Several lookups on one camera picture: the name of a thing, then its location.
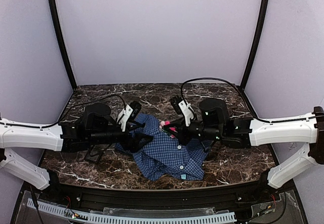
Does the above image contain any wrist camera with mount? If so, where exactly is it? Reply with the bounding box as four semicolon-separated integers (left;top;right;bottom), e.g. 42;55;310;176
170;96;196;127
117;101;142;132

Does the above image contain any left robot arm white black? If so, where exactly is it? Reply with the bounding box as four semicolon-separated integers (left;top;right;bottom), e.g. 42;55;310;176
1;102;153;191

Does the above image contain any black frame post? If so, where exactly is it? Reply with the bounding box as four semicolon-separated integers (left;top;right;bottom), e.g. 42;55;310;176
48;0;77;91
240;0;269;90

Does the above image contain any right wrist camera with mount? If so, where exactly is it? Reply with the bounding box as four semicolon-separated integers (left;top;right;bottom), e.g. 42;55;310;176
170;96;196;127

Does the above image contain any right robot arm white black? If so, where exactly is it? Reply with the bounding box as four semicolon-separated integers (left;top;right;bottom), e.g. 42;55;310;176
162;97;323;191

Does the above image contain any right black frame post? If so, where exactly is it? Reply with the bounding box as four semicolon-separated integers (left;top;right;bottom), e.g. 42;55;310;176
240;0;269;90

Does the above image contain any white slotted cable duct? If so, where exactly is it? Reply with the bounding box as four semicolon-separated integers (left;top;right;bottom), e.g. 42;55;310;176
38;201;237;224

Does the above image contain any left camera black cable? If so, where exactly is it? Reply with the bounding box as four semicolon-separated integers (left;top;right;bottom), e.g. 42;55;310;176
0;94;127;130

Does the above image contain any black square box base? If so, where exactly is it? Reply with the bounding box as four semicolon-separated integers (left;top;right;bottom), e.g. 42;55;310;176
88;144;111;157

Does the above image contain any black front aluminium rail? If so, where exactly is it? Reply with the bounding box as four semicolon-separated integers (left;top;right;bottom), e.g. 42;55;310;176
61;181;257;210

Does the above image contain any black square box lid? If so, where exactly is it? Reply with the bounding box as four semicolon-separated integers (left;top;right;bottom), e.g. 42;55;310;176
84;150;103;164

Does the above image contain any camera black cable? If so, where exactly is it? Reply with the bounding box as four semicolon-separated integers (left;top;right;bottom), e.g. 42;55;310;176
180;77;317;122
0;94;127;130

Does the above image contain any left black frame post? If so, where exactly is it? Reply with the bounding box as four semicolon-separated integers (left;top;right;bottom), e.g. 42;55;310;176
48;0;77;91

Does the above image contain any right camera black cable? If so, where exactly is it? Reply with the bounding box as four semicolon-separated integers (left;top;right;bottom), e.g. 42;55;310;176
180;77;317;122

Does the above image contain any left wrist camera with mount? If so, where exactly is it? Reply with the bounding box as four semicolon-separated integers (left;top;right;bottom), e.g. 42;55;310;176
117;101;142;132

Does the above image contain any pink pompom brooch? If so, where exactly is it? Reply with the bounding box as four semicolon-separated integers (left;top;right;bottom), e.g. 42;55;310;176
159;121;176;139

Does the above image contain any blue checked shirt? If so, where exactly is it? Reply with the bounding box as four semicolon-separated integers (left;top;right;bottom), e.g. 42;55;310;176
115;114;211;181

